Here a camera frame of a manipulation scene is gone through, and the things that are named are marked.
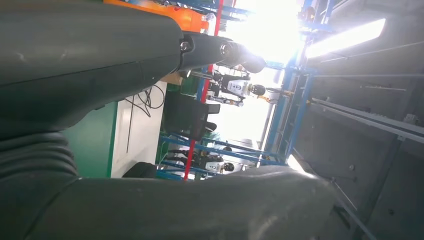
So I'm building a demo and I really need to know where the green plastic crate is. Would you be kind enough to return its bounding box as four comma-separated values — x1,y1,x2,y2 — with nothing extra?
166,76,201,98

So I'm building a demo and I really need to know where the black office chair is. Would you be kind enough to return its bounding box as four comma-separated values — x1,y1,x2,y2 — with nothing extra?
162,91,221,142

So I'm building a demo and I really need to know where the white black humanoid robot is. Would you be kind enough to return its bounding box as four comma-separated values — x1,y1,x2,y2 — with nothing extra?
167,147,236,175
198,71,271,108

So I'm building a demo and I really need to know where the blue metal rack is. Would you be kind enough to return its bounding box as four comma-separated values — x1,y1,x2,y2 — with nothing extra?
155,0,319,181

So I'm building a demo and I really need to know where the ceiling light strip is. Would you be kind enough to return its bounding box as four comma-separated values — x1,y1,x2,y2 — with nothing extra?
304,18,387,60

